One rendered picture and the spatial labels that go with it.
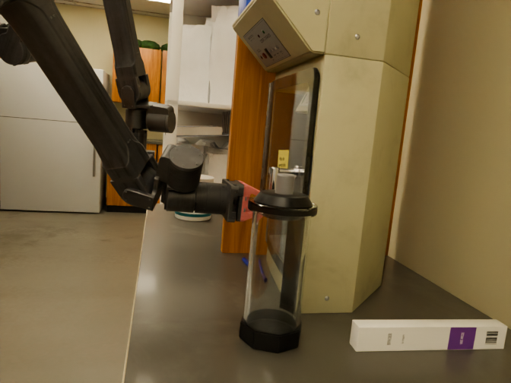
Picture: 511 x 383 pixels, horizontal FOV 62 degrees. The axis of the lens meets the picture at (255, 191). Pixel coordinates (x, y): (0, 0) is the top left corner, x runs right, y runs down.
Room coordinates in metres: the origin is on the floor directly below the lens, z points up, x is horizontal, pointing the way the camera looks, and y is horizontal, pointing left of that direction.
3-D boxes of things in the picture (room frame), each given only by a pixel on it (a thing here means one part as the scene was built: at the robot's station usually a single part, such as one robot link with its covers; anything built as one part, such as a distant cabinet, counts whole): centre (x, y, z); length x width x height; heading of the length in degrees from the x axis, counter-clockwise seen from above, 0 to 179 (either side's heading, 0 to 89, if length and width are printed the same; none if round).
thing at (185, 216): (1.48, 0.21, 1.02); 0.13 x 0.13 x 0.15
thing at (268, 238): (0.65, -0.04, 1.06); 0.11 x 0.11 x 0.21
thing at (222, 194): (0.76, 0.07, 1.14); 0.10 x 0.07 x 0.07; 14
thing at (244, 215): (0.78, 0.00, 1.14); 0.09 x 0.07 x 0.07; 104
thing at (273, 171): (0.79, -0.05, 1.17); 0.05 x 0.03 x 0.10; 103
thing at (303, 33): (0.89, -0.01, 1.46); 0.32 x 0.12 x 0.10; 13
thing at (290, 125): (0.90, -0.05, 1.19); 0.30 x 0.01 x 0.40; 13
